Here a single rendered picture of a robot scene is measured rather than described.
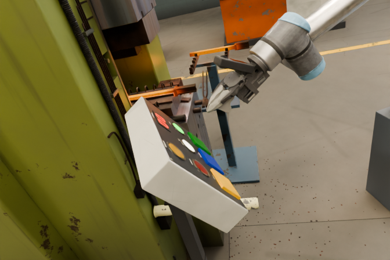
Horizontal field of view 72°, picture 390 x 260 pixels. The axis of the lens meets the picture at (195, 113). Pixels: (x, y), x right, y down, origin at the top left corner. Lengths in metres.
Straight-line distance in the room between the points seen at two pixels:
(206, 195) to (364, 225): 1.41
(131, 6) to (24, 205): 0.87
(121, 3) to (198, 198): 0.69
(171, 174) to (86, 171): 0.57
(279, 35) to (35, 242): 1.20
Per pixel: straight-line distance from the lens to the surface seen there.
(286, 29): 0.83
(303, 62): 0.88
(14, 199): 1.26
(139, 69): 1.52
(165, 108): 1.19
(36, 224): 1.35
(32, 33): 0.85
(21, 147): 1.12
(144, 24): 1.07
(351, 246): 1.83
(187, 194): 0.59
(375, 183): 1.98
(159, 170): 0.53
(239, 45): 1.84
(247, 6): 4.62
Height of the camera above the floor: 1.52
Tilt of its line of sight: 30 degrees down
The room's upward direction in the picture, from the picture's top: 15 degrees counter-clockwise
